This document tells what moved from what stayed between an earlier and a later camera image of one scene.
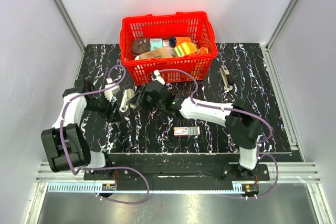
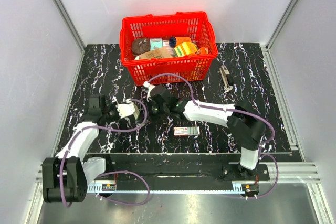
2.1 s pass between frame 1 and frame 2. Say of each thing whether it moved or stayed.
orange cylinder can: stayed
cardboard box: stayed
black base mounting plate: stayed
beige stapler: moved
